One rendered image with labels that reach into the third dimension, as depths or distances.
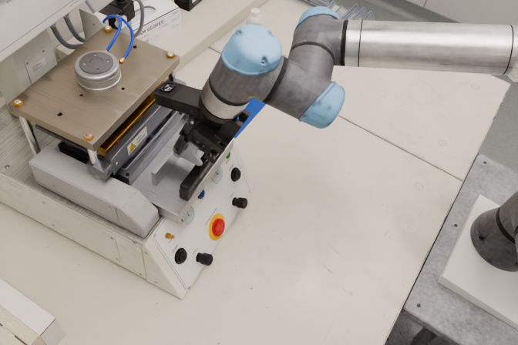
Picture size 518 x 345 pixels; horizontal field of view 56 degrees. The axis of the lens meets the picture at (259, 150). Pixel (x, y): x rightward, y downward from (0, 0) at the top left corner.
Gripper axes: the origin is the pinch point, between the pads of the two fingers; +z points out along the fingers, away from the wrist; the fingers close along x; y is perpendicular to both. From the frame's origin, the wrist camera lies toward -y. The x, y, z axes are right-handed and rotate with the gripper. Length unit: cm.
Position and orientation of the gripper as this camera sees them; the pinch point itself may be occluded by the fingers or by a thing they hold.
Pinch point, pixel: (178, 150)
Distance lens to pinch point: 96.1
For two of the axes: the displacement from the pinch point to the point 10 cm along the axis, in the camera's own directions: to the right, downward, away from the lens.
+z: -4.0, 4.6, 7.9
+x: 4.4, -6.6, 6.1
